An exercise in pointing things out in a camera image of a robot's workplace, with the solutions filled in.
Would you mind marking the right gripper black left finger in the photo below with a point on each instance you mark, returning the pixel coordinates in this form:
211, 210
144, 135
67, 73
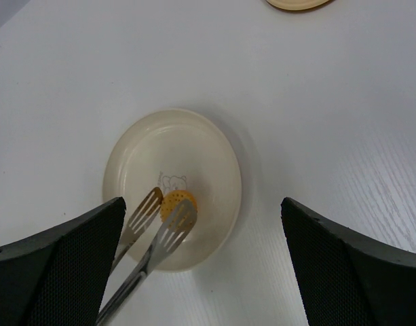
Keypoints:
58, 276

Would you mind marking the yellow round biscuit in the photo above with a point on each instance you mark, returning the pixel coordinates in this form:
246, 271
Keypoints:
169, 203

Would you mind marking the beige lunch box lid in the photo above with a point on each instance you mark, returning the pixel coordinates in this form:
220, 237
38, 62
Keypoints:
298, 6

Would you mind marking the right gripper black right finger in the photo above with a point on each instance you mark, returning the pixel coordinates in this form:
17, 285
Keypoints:
345, 277

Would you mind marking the beige round plate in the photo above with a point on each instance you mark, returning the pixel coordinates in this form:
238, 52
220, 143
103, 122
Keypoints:
179, 149

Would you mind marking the metal serving tongs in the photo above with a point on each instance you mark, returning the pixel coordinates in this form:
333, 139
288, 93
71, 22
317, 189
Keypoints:
164, 243

